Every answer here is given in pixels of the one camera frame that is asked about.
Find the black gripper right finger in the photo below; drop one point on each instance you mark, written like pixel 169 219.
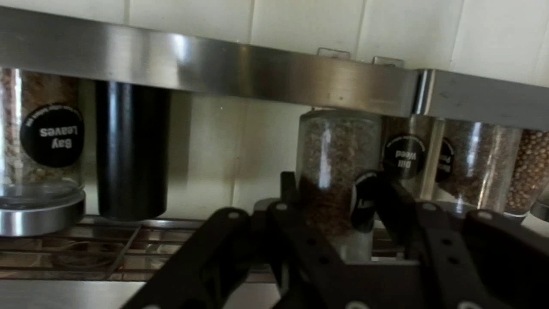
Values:
pixel 481 258

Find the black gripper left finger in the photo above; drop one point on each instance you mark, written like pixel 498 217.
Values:
pixel 229 258

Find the glass spice jar brown spice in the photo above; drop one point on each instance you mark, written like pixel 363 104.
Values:
pixel 335 155

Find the glass spice jar black label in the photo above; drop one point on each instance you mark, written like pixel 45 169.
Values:
pixel 406 152
pixel 481 165

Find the black cylinder bottle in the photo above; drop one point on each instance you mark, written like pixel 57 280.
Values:
pixel 131 148

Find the glass jar round seeds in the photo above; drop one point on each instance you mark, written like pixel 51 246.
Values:
pixel 534 165

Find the bay leaves glass jar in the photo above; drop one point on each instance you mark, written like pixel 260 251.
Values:
pixel 40 143

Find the steel wall spice rack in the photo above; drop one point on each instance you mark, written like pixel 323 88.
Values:
pixel 229 66

